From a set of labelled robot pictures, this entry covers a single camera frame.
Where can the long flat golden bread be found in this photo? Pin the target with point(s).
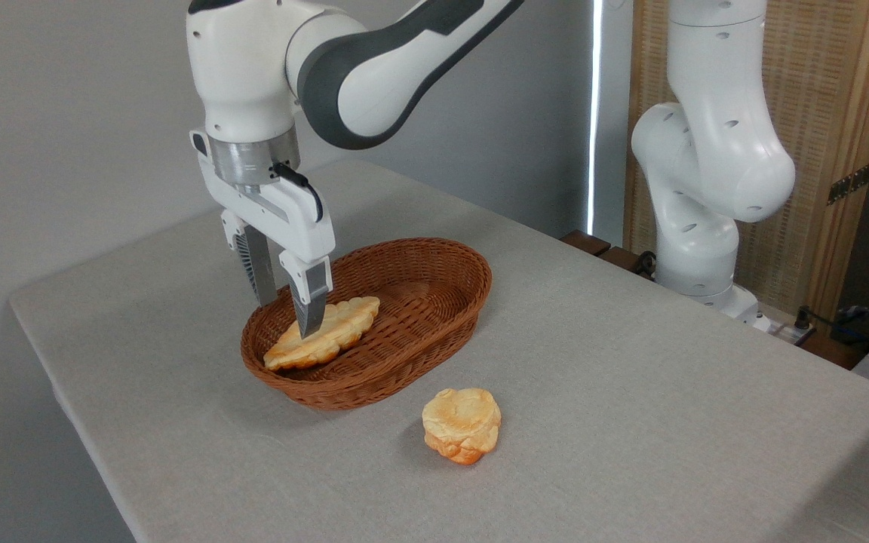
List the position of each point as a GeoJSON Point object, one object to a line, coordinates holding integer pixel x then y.
{"type": "Point", "coordinates": [348, 320]}

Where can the brown oval wicker basket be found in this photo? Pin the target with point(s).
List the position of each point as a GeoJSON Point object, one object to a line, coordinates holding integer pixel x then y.
{"type": "Point", "coordinates": [427, 324]}

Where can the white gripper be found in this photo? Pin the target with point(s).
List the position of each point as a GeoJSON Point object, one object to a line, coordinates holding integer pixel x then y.
{"type": "Point", "coordinates": [284, 219]}

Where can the dark brown wooden block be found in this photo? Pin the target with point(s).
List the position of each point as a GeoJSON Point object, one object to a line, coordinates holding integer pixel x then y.
{"type": "Point", "coordinates": [585, 242]}
{"type": "Point", "coordinates": [830, 351]}
{"type": "Point", "coordinates": [619, 259]}

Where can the metal screen hinge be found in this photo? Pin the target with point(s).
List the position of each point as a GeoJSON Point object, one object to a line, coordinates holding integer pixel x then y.
{"type": "Point", "coordinates": [849, 183]}

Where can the wooden woven screen panel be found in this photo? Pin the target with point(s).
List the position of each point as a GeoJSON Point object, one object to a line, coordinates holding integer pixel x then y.
{"type": "Point", "coordinates": [834, 90]}

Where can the black power plug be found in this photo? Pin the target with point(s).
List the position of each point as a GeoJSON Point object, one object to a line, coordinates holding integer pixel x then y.
{"type": "Point", "coordinates": [803, 317]}

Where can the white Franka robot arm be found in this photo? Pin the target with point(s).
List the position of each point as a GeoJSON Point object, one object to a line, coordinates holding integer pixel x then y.
{"type": "Point", "coordinates": [713, 151]}

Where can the white power strip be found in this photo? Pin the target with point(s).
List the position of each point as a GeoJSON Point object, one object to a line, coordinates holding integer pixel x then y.
{"type": "Point", "coordinates": [781, 332]}

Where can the round golden bread roll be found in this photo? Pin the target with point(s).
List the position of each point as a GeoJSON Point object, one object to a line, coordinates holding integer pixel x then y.
{"type": "Point", "coordinates": [461, 422]}

